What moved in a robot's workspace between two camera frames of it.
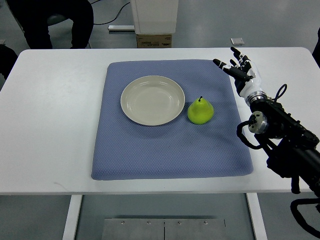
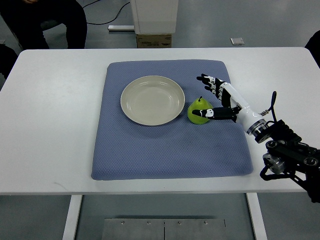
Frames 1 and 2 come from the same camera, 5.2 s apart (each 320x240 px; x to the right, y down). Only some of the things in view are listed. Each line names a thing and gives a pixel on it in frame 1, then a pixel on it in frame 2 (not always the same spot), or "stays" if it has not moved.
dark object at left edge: [8, 57] stays
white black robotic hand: [247, 77] to [233, 107]
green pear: [200, 111] stays
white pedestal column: [155, 16] stays
